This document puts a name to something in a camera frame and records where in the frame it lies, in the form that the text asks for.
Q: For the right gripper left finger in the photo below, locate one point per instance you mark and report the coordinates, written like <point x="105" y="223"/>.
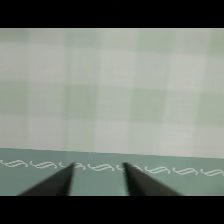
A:
<point x="58" y="183"/>

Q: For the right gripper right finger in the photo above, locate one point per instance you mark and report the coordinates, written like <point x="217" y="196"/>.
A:
<point x="141" y="185"/>

